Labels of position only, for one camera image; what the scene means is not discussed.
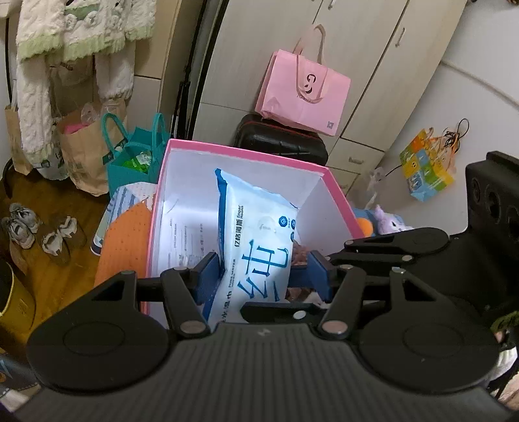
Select pink cardboard box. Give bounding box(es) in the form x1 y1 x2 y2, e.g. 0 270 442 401
144 139 366 322

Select teal tote bag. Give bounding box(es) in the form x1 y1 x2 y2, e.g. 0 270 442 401
101 112 171 200

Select grey white wardrobe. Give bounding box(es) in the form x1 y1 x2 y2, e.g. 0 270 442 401
190 0 468 196

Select colourful paper gift bag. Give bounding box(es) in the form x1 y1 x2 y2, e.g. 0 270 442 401
399 128 455 203

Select black suitcase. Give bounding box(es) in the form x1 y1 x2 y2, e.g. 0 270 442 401
235 114 329 167

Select brown fuzzy slipper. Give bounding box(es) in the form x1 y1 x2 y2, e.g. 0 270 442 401
40 230 72 267
52 215 88 249

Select blue white wet wipes packet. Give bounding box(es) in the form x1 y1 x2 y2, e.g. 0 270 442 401
207 168 299 326

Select brown paper bag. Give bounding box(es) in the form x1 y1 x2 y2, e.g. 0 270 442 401
4 103 34 176
54 99 127 198

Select grey white sneaker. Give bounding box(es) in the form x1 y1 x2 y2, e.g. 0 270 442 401
8 202 43 234
0 217 38 249

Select beige wardrobe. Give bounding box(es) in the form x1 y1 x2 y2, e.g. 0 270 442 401
133 0 196 135

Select clear plastic bag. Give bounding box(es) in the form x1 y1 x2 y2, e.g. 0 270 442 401
367 166 387 208

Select black light stand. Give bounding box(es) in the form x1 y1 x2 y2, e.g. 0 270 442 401
169 0 212 139

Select purple plush toy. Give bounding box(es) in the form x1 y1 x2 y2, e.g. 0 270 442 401
372 204 415 237

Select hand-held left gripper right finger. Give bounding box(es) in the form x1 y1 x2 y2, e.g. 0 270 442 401
308 251 435 339

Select black clothes rack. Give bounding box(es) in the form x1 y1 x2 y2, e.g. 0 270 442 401
1 157 18 201

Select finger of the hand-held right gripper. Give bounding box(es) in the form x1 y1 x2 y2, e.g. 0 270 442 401
239 301 326 326
327 227 451 267

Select patchwork tablecloth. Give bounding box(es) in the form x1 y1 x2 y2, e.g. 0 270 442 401
93 182 376 293

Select pink tote bag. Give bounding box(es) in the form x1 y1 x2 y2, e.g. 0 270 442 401
255 24 352 138

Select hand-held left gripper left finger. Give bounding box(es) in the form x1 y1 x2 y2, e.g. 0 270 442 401
90 251 223 338

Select yellow round bin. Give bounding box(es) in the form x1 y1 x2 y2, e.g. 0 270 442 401
0 259 38 338

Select orange and black lanyards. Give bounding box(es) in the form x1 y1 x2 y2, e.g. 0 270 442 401
441 118 470 155

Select fluffy white green pants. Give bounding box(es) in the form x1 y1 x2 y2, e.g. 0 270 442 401
15 52 136 181

